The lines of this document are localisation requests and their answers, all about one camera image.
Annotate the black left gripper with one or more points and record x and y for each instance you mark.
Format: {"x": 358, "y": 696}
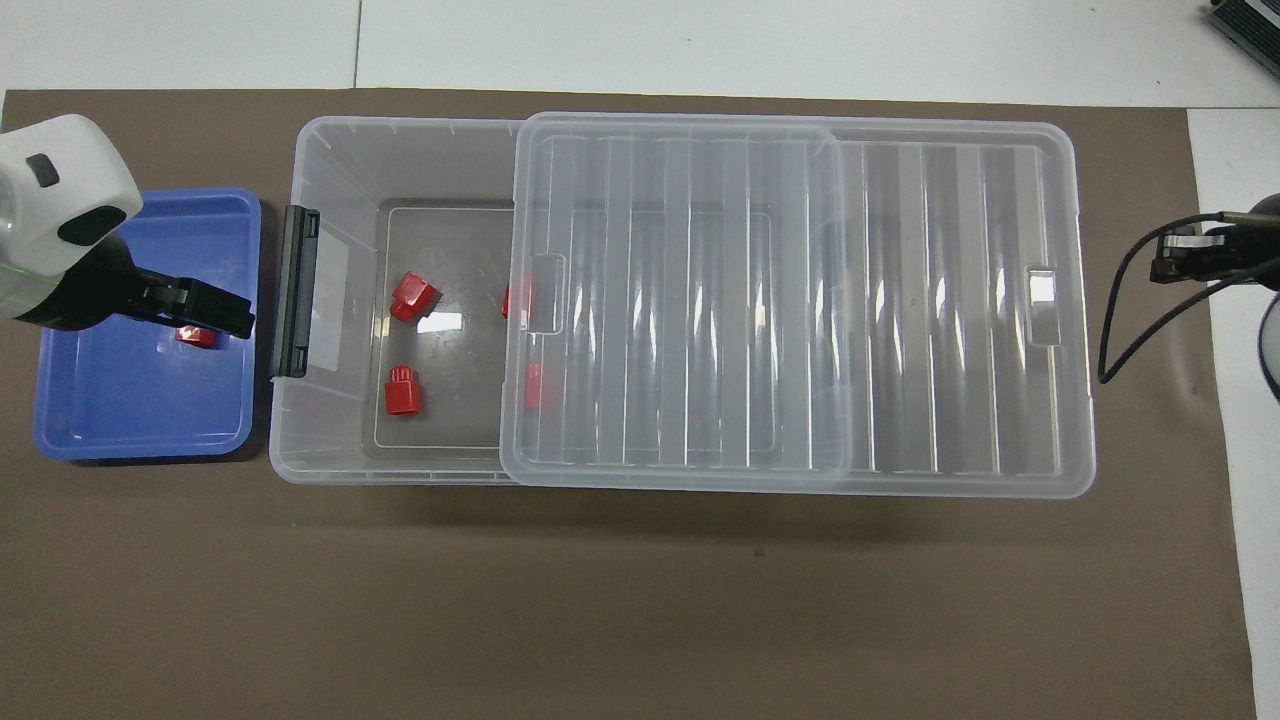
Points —
{"x": 95, "y": 295}

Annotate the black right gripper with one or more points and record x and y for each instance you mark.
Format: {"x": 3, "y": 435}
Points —
{"x": 1250, "y": 255}

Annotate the red block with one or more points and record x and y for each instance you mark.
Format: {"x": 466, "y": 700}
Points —
{"x": 515, "y": 298}
{"x": 403, "y": 395}
{"x": 412, "y": 297}
{"x": 535, "y": 387}
{"x": 198, "y": 338}

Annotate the clear ribbed box lid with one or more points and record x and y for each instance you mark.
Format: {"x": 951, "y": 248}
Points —
{"x": 950, "y": 300}

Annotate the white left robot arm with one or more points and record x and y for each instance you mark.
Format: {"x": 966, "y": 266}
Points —
{"x": 60, "y": 170}

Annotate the blue plastic tray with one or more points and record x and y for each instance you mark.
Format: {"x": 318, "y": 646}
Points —
{"x": 130, "y": 410}

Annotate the clear plastic storage box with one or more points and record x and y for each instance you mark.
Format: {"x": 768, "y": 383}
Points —
{"x": 450, "y": 425}

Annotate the black green electronic device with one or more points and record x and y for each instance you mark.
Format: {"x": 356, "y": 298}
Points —
{"x": 1250, "y": 25}

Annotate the brown table mat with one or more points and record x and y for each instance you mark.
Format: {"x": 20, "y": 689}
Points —
{"x": 640, "y": 600}

